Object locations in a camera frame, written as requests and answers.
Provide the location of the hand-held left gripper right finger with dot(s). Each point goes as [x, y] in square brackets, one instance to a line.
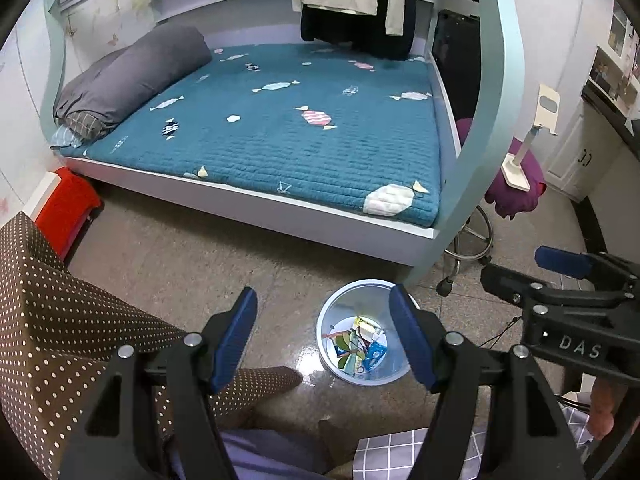
[407, 340]

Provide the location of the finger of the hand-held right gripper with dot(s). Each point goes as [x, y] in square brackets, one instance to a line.
[560, 262]
[505, 282]

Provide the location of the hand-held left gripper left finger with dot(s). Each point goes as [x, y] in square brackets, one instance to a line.
[235, 340]

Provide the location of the pile of colourful wrappers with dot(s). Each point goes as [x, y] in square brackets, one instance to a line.
[357, 345]

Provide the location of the light blue plastic bin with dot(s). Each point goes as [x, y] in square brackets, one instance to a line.
[350, 300]

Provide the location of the person's right hand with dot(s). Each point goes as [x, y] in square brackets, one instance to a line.
[602, 405]

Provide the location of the purple covered swivel stool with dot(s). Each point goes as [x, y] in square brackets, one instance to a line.
[515, 195]

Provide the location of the white phone stand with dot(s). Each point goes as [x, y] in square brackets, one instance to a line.
[515, 175]

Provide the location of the white base cabinet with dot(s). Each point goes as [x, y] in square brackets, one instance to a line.
[575, 150]

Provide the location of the lavender trousers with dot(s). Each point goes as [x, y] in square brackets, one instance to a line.
[265, 452]

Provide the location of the grey plaid garment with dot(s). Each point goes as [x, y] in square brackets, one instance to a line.
[385, 455]

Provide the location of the black countertop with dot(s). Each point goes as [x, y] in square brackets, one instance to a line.
[612, 110]

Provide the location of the brown dotted tablecloth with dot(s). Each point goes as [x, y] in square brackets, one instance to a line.
[60, 310]

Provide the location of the bed with blue quilt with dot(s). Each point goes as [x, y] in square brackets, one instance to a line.
[500, 85]

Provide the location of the blue quilted bed mat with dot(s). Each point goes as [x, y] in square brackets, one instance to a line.
[300, 160]

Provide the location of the red plastic stool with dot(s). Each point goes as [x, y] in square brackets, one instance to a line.
[70, 205]

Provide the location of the light blue pillow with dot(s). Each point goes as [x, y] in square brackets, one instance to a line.
[65, 136]

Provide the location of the grey rolled duvet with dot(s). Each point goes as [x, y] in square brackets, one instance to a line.
[140, 65]

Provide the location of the black hanging garment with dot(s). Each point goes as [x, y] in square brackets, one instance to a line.
[350, 27]

